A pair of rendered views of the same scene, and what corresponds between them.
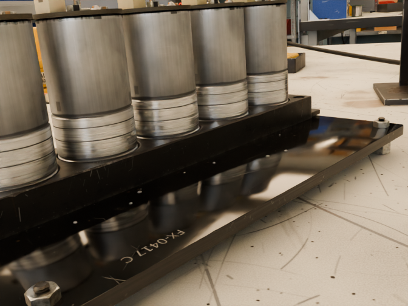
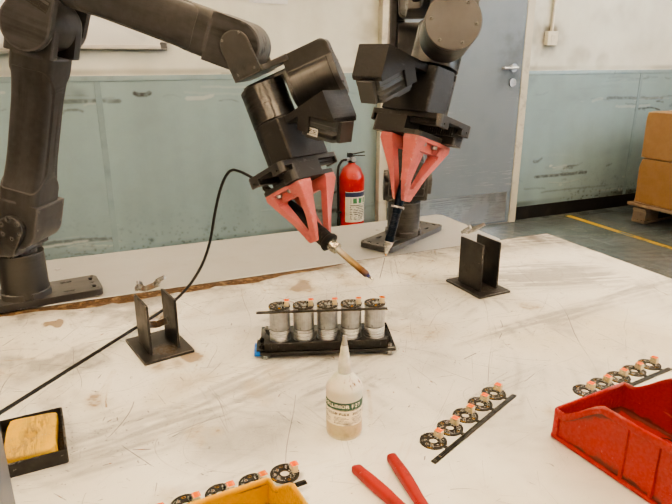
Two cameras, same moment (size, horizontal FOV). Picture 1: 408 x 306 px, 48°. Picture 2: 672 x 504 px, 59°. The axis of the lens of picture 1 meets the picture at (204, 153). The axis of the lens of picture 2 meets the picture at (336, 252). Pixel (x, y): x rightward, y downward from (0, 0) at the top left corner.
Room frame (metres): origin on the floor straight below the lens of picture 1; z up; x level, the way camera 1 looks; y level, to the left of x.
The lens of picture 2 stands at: (0.65, 0.44, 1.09)
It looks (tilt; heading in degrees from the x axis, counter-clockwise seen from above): 18 degrees down; 220
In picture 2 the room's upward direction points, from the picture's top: straight up
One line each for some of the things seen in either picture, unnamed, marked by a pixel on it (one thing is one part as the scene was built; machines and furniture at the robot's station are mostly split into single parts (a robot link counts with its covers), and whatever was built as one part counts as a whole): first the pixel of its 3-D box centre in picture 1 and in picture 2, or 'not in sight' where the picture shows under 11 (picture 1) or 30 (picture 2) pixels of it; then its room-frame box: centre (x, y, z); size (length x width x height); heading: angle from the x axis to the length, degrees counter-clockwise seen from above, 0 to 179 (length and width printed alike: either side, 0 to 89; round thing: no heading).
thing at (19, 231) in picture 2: not in sight; (23, 230); (0.31, -0.42, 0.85); 0.09 x 0.06 x 0.06; 34
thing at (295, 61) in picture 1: (263, 62); (32, 440); (0.47, -0.07, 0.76); 0.07 x 0.05 x 0.02; 67
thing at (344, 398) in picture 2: not in sight; (344, 384); (0.27, 0.13, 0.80); 0.03 x 0.03 x 0.10
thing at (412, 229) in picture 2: not in sight; (403, 218); (-0.30, -0.19, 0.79); 0.20 x 0.07 x 0.08; 2
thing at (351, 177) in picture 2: not in sight; (351, 198); (-2.04, -1.72, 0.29); 0.16 x 0.15 x 0.55; 154
